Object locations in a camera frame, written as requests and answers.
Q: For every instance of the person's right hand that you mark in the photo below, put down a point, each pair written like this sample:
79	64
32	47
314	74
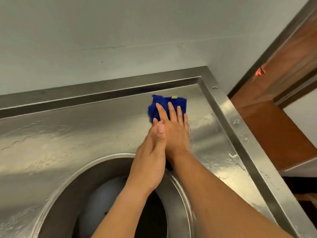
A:
177	136

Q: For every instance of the person's left hand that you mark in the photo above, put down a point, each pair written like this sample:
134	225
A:
148	158

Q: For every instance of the person's left thumb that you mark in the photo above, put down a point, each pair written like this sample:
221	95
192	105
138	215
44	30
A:
161	136

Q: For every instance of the person's right middle finger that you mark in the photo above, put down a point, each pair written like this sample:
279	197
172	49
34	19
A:
172	112

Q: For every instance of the person's right little finger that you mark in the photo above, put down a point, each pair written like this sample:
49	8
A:
186	122

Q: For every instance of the blue cleaning cloth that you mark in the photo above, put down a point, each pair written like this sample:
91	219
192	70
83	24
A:
162	99

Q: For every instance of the person's right forearm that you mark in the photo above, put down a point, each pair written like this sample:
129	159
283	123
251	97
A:
218	200

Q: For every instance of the person's left forearm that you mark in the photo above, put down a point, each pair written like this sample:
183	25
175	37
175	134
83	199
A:
118	215

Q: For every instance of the orange tag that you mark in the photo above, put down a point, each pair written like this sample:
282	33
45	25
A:
259	71

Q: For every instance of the round steel wok basin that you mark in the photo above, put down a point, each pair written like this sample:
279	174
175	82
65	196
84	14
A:
81	185

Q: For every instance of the brown wooden door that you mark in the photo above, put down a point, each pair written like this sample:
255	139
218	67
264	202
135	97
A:
284	61

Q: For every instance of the dark metal door frame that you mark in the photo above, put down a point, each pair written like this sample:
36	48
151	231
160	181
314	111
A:
272	45

